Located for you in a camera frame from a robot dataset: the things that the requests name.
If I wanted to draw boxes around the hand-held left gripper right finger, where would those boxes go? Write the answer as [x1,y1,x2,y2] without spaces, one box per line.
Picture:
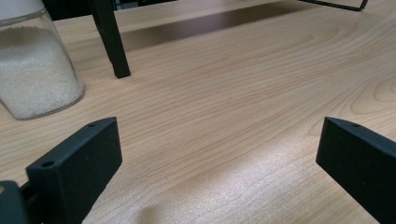
[315,116,396,224]

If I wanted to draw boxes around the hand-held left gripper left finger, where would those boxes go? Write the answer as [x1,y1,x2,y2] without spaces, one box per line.
[25,117,123,224]

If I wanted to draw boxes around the glass jar of white granules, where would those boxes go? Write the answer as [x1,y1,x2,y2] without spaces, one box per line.
[0,0,86,121]

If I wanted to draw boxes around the black metal rack leg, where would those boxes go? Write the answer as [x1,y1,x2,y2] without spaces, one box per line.
[87,0,132,79]

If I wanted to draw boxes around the black metal rack base bar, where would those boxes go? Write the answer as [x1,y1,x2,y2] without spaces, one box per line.
[298,0,369,12]

